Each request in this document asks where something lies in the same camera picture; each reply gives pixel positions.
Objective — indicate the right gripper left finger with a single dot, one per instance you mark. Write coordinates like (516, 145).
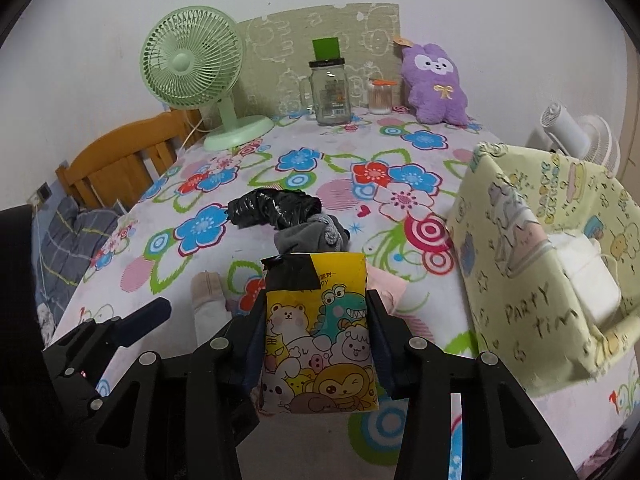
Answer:
(220, 412)

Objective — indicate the white standing fan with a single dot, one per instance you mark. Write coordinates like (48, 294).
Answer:
(587, 137)

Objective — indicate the pink cloth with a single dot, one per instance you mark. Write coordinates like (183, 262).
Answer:
(389, 287)

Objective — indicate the yellow cartoon animal pouch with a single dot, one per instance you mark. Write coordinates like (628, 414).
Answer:
(318, 356)

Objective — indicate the glass mason jar mug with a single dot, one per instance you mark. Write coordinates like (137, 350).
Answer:
(325, 92)

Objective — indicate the purple plush bunny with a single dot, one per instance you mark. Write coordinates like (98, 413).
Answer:
(433, 84)

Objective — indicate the wooden chair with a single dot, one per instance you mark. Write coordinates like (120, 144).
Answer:
(121, 166)

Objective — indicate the green desk fan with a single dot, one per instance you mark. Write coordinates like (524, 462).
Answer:
(191, 60)

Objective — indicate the floral tablecloth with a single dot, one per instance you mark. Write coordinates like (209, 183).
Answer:
(390, 182)

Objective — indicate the grey plaid bedding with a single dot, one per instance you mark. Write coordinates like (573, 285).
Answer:
(64, 251)

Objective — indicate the black plastic bag roll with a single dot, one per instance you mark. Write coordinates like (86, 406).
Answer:
(281, 209)

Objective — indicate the pink white sock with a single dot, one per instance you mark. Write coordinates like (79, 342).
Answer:
(209, 306)

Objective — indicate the yellow cartoon fabric bin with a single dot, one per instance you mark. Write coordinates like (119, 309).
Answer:
(511, 201)

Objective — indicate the white tissue pack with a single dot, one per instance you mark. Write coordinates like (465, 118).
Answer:
(593, 282)

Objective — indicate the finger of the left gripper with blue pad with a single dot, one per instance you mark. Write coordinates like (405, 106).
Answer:
(139, 323)

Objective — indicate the green cup on jar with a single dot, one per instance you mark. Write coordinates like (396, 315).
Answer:
(326, 49)

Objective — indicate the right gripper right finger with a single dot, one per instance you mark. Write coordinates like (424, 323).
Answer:
(504, 436)

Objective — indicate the small jar orange lid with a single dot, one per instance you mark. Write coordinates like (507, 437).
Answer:
(381, 96)

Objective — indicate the grey sock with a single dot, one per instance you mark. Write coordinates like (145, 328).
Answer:
(321, 233)

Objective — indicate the green cartoon wall mat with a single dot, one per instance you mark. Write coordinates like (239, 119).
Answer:
(278, 49)

